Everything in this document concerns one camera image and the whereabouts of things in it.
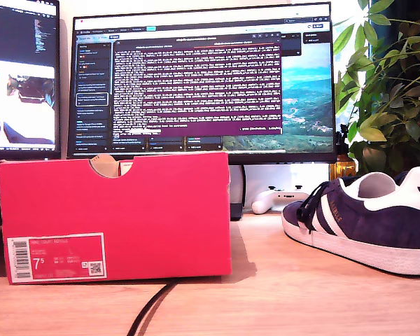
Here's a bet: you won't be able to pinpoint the red shoebox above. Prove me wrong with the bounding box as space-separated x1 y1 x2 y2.
0 150 233 285

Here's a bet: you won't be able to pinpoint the grey monitor stand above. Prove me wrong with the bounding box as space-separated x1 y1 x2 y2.
229 164 246 221

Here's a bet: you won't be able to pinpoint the white game controller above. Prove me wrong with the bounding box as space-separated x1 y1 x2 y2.
251 185 311 215

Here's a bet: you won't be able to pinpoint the large black computer monitor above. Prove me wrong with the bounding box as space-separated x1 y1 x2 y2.
66 1 338 165

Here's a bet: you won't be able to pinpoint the tan cardboard insert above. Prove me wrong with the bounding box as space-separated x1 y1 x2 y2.
90 153 122 178

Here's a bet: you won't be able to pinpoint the amber pump bottle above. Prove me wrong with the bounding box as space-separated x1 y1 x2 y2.
330 124 357 182

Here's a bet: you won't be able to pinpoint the green leafy houseplant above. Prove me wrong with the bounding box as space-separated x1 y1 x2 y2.
332 0 420 176

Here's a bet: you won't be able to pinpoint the narrow black computer monitor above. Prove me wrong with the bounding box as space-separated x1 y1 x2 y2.
0 0 62 160

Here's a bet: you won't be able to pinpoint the black table cable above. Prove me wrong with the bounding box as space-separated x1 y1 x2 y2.
127 281 179 336

